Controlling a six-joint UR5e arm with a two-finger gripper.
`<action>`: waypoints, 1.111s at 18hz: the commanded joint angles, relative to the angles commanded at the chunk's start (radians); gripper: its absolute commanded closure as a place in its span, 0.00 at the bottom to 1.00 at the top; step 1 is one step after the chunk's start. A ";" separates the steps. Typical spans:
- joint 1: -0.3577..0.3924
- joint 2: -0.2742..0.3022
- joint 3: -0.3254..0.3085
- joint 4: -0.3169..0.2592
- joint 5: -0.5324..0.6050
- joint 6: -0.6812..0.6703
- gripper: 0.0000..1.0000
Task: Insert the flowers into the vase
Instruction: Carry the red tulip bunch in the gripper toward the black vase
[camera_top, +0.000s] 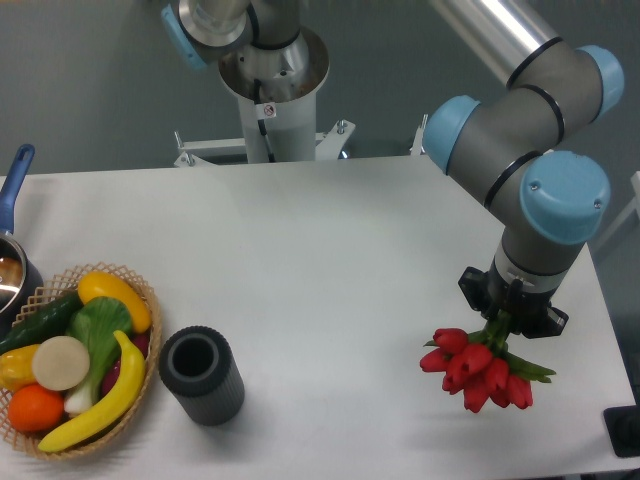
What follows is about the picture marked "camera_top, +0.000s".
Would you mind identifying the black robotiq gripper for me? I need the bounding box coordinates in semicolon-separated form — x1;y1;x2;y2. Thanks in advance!
458;266;569;339

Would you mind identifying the red tulip bouquet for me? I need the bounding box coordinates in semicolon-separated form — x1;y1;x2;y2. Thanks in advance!
419;312;555;413

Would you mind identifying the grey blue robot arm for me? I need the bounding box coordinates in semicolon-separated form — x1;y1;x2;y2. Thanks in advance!
161;1;625;338

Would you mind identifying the dark grey ribbed vase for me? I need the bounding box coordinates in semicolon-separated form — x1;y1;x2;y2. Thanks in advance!
159;326;245;426

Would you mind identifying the black device at edge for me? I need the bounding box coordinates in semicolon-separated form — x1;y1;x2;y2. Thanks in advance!
603;405;639;458

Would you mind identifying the purple eggplant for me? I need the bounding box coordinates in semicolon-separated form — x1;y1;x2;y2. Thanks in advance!
100;332;150;398

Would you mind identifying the green bok choy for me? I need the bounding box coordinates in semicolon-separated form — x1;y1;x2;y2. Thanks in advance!
64;296;132;417

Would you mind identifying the yellow banana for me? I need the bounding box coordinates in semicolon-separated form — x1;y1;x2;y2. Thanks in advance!
38;330;146;453

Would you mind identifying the woven wicker basket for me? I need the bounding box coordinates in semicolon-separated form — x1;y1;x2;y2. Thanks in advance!
1;262;162;461

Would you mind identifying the beige round slice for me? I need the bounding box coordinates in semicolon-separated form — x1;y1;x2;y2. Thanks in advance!
31;336;90;391

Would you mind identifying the green cucumber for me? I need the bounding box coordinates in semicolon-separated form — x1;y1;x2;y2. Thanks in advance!
1;291;83;354

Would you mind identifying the orange fruit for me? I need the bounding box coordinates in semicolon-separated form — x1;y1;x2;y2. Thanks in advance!
8;384;64;433

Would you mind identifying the yellow bell pepper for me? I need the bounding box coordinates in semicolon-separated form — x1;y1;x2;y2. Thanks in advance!
1;344;40;392

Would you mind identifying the white frame at right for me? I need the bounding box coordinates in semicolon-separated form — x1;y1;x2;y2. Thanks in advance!
591;171;639;260

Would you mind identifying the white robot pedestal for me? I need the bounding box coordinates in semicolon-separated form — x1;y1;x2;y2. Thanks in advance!
173;27;431;169

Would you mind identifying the blue handled saucepan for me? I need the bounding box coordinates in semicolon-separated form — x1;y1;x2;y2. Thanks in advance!
1;144;43;339

